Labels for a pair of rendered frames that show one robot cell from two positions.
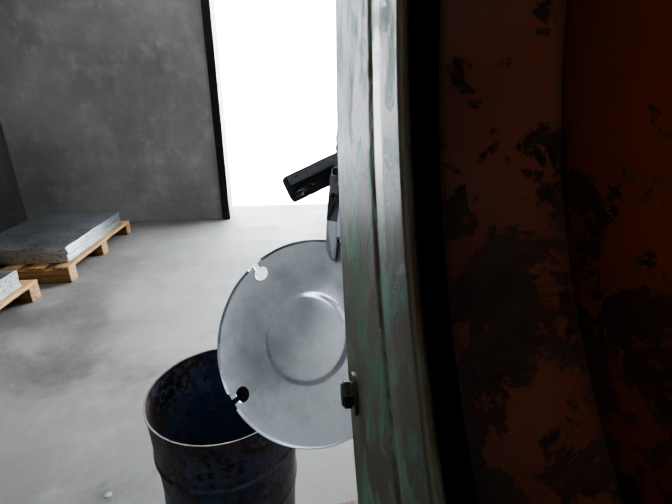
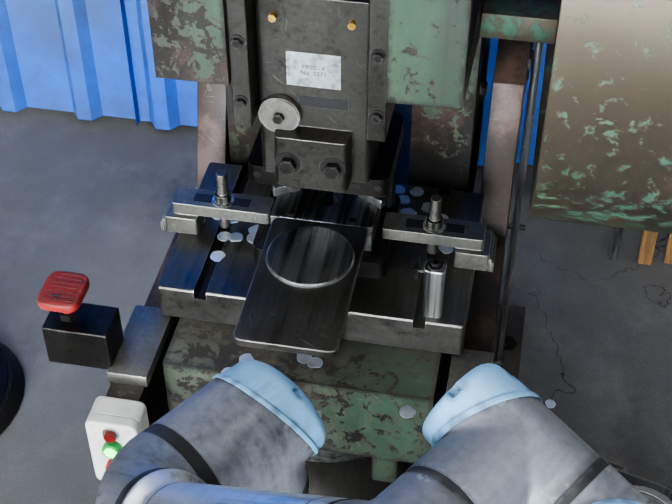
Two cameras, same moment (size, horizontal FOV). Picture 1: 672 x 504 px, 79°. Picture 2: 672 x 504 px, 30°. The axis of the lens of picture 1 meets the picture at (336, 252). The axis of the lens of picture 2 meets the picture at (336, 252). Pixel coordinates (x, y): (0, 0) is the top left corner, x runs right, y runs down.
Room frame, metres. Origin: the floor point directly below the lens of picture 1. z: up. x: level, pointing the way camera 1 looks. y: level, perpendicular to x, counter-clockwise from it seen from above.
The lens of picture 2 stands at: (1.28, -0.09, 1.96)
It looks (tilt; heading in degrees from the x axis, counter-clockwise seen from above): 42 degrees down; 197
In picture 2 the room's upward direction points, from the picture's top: straight up
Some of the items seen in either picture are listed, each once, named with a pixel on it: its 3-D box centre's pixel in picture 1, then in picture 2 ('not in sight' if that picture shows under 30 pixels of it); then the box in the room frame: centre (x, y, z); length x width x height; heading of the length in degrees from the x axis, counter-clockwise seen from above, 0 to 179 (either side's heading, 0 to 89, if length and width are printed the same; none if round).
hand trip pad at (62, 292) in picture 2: not in sight; (66, 306); (0.20, -0.81, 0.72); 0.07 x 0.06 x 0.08; 6
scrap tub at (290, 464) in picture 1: (230, 452); not in sight; (0.95, 0.32, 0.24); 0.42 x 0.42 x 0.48
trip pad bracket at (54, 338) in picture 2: not in sight; (89, 359); (0.20, -0.80, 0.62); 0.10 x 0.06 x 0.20; 96
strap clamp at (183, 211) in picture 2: not in sight; (217, 198); (-0.05, -0.68, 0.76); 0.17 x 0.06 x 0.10; 96
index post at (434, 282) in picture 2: not in sight; (434, 287); (0.04, -0.32, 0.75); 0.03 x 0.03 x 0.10; 6
